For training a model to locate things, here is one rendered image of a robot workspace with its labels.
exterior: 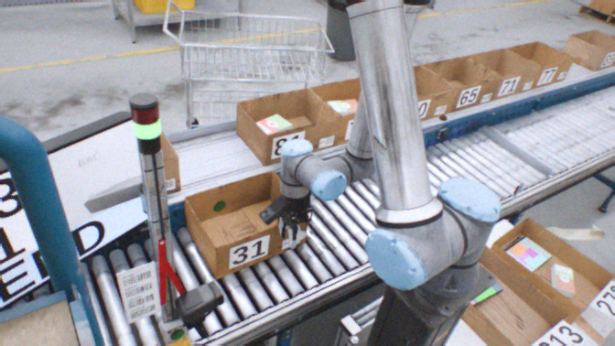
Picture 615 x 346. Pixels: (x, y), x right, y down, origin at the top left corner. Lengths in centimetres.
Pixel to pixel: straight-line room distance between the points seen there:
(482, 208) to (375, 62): 42
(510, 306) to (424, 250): 97
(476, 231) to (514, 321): 81
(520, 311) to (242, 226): 112
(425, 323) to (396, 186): 49
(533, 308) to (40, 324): 173
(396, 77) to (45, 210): 68
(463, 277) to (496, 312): 65
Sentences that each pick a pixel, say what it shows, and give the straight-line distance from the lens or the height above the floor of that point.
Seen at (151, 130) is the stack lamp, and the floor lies 161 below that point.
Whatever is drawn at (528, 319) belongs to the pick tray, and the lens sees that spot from 191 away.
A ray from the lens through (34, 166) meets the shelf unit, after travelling 38.
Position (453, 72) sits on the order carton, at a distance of 303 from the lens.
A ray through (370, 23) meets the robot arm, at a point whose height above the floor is 180.
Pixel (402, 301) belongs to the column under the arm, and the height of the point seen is 107.
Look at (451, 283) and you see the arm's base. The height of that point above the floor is 122.
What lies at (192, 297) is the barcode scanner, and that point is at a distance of 125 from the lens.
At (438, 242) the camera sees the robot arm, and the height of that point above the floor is 143.
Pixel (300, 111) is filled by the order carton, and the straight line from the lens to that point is 230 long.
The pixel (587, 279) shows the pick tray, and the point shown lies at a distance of 220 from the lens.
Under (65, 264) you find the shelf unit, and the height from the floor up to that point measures 177.
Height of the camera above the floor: 210
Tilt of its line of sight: 38 degrees down
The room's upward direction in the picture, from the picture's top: 9 degrees clockwise
